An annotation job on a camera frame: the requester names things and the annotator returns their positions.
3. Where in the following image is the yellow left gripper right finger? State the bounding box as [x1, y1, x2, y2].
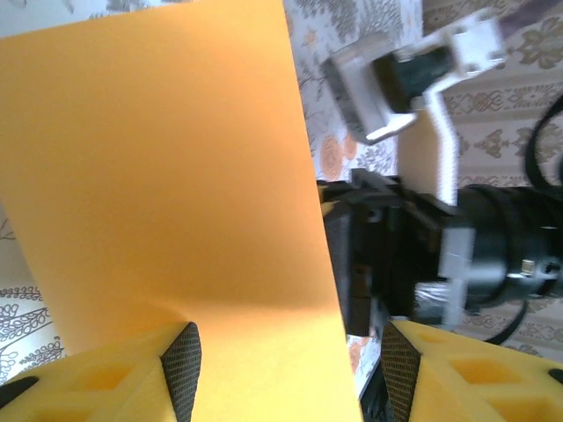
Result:
[379, 319, 563, 422]

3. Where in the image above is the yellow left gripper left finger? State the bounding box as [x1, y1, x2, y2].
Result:
[0, 321, 202, 422]

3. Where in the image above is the floral print table cover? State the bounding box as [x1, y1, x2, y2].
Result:
[0, 0, 426, 397]

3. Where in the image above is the orange paper sheet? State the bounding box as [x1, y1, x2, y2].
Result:
[0, 0, 364, 422]

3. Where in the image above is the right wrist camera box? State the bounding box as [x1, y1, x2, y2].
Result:
[323, 8, 507, 207]

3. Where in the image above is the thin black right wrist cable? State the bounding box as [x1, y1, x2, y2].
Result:
[482, 302, 530, 346]

